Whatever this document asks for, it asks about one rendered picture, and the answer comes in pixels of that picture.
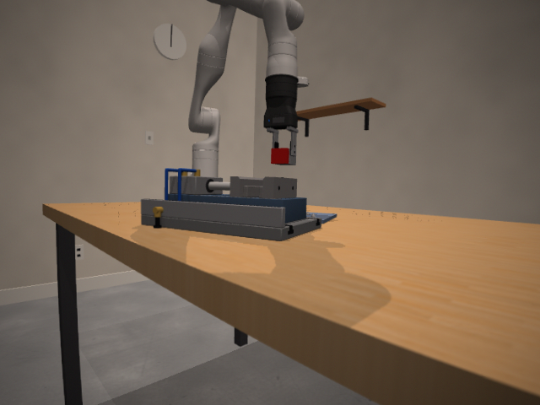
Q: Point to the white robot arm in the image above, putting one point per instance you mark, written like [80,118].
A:
[279,18]

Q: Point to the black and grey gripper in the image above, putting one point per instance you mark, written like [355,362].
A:
[281,96]

